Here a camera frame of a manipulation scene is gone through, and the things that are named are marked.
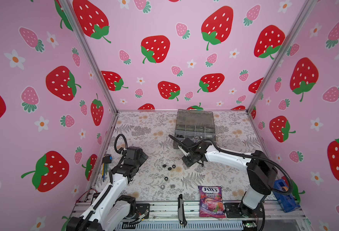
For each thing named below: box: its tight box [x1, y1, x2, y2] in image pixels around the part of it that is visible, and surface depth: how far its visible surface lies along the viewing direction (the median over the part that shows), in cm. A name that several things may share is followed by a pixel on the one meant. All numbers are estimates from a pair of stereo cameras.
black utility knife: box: [177, 193, 188, 228], surface depth 75 cm
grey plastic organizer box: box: [173, 108, 217, 149], surface depth 117 cm
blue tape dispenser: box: [272, 179, 301, 213], surface depth 76 cm
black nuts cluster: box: [162, 164, 176, 171], surface depth 92 cm
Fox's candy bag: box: [197, 185, 226, 219], surface depth 77 cm
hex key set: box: [102, 154, 113, 183], surface depth 93 cm
